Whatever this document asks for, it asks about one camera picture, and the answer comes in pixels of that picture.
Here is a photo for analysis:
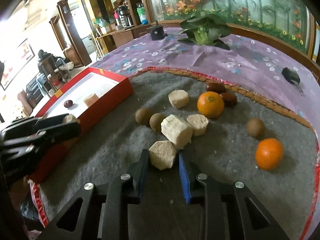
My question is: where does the red white tray box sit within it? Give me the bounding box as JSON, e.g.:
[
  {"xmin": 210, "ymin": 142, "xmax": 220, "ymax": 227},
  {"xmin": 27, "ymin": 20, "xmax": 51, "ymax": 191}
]
[{"xmin": 27, "ymin": 67, "xmax": 133, "ymax": 183}]

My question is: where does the beige cake piece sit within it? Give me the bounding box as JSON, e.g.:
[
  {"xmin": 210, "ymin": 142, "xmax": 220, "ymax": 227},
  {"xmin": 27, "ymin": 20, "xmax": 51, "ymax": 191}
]
[{"xmin": 62, "ymin": 114, "xmax": 80, "ymax": 124}]

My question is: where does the purple floral tablecloth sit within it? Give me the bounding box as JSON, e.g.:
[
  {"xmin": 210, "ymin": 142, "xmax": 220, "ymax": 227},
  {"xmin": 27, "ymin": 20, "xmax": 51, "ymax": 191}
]
[{"xmin": 24, "ymin": 26, "xmax": 320, "ymax": 240}]

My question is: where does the pink bottle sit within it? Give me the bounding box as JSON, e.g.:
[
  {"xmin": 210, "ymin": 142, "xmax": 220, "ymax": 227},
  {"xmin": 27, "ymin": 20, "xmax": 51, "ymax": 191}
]
[{"xmin": 114, "ymin": 11, "xmax": 122, "ymax": 30}]

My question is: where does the square beige cake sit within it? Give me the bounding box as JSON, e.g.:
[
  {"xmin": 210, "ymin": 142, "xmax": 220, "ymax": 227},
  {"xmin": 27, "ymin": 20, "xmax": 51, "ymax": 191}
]
[{"xmin": 187, "ymin": 114, "xmax": 209, "ymax": 137}]

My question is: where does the orange mandarin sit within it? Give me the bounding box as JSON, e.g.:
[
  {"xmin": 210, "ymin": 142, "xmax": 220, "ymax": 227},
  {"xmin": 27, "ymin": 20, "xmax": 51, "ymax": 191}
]
[
  {"xmin": 197, "ymin": 92, "xmax": 225, "ymax": 119},
  {"xmin": 255, "ymin": 138, "xmax": 283, "ymax": 171}
]

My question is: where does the framed wall painting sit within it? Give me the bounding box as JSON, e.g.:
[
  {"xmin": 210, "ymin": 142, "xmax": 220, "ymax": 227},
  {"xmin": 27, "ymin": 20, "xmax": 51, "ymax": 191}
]
[{"xmin": 1, "ymin": 38, "xmax": 35, "ymax": 90}]

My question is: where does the green leafy vegetable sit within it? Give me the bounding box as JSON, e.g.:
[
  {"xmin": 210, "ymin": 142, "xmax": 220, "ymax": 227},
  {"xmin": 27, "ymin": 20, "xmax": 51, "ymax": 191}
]
[{"xmin": 178, "ymin": 14, "xmax": 232, "ymax": 50}]

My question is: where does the wooden chair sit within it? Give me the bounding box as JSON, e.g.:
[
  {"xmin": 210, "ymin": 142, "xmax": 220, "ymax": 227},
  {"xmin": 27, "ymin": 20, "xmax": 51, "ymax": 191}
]
[{"xmin": 38, "ymin": 54, "xmax": 71, "ymax": 92}]

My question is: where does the black coffee thermos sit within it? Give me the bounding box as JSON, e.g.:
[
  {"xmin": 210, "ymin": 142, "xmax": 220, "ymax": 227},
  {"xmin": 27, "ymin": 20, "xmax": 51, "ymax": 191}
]
[{"xmin": 117, "ymin": 5, "xmax": 133, "ymax": 27}]

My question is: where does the black cylindrical container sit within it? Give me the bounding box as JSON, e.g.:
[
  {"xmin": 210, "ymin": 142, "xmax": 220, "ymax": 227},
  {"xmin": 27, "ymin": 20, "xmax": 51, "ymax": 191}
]
[{"xmin": 147, "ymin": 21, "xmax": 167, "ymax": 41}]

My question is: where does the brown kiwi fruit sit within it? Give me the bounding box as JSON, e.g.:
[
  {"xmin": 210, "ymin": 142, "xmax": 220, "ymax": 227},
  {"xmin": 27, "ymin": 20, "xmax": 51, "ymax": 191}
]
[
  {"xmin": 149, "ymin": 113, "xmax": 166, "ymax": 133},
  {"xmin": 135, "ymin": 108, "xmax": 152, "ymax": 126},
  {"xmin": 247, "ymin": 118, "xmax": 265, "ymax": 138}
]

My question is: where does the green blue water bottle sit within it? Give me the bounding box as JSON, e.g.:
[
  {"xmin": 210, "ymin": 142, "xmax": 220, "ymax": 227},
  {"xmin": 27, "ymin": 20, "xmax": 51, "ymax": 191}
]
[{"xmin": 136, "ymin": 3, "xmax": 149, "ymax": 25}]

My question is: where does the small black device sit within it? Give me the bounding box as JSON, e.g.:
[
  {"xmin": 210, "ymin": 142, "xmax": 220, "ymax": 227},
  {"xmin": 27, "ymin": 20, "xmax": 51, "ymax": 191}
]
[{"xmin": 281, "ymin": 67, "xmax": 300, "ymax": 85}]

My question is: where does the beige cake cube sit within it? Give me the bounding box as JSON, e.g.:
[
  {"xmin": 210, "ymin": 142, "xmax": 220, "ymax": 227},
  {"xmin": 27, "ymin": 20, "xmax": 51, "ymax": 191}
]
[{"xmin": 168, "ymin": 90, "xmax": 189, "ymax": 109}]

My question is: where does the beige cake in tray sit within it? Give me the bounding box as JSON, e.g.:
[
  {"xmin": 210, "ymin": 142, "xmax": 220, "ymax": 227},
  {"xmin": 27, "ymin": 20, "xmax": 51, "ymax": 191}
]
[{"xmin": 84, "ymin": 93, "xmax": 99, "ymax": 107}]

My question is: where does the hexagonal beige cake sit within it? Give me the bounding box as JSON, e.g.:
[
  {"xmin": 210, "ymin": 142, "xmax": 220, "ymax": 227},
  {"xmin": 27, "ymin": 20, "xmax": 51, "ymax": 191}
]
[{"xmin": 149, "ymin": 140, "xmax": 177, "ymax": 170}]

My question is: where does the large white cake block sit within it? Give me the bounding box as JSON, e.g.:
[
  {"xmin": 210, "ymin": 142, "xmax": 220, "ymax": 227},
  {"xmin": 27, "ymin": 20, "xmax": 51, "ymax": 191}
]
[{"xmin": 161, "ymin": 114, "xmax": 193, "ymax": 148}]

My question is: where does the dark red jujube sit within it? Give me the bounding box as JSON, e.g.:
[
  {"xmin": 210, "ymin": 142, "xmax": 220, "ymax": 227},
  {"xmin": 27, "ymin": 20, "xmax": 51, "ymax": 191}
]
[
  {"xmin": 206, "ymin": 82, "xmax": 227, "ymax": 94},
  {"xmin": 220, "ymin": 92, "xmax": 238, "ymax": 107}
]

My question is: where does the grey felt mat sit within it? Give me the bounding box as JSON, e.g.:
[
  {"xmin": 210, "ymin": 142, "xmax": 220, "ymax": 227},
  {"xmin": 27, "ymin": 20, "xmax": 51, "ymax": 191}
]
[{"xmin": 40, "ymin": 72, "xmax": 316, "ymax": 239}]

